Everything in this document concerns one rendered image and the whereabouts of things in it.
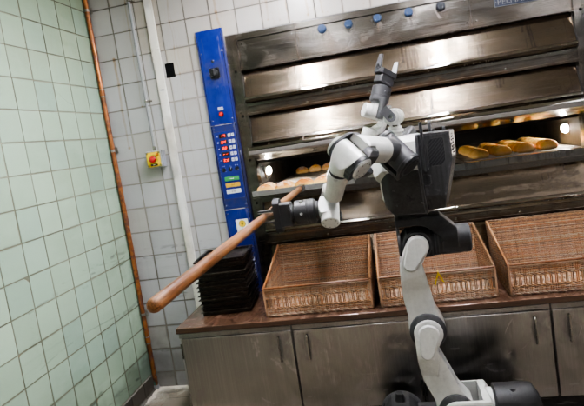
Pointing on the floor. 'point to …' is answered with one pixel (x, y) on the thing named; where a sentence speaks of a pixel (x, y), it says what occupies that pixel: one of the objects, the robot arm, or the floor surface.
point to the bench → (382, 351)
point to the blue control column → (215, 88)
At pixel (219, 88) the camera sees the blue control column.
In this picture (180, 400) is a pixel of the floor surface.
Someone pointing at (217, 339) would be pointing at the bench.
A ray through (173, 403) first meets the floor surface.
